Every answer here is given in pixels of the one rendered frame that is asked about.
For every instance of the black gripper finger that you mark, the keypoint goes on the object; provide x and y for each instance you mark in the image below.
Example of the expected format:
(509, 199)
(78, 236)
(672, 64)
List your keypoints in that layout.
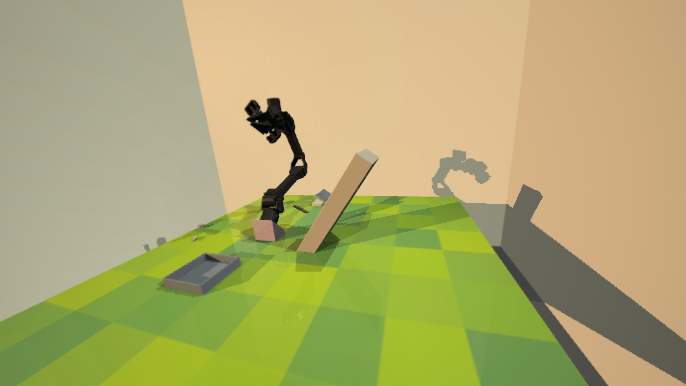
(262, 127)
(255, 115)

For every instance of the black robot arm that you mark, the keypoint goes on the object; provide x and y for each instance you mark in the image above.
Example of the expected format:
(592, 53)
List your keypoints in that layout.
(274, 197)

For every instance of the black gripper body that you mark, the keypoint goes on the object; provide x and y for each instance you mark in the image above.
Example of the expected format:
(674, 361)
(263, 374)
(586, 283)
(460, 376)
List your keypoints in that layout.
(275, 134)

